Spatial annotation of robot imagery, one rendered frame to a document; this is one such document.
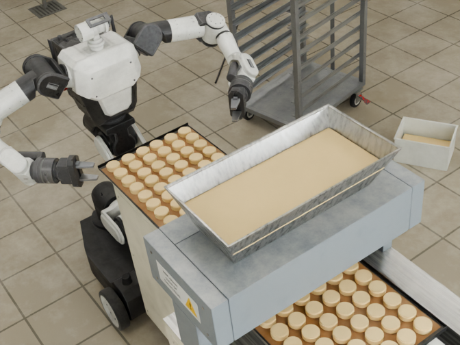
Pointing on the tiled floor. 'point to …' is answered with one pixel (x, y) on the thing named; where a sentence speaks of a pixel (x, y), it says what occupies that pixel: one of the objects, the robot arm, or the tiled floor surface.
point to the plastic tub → (425, 143)
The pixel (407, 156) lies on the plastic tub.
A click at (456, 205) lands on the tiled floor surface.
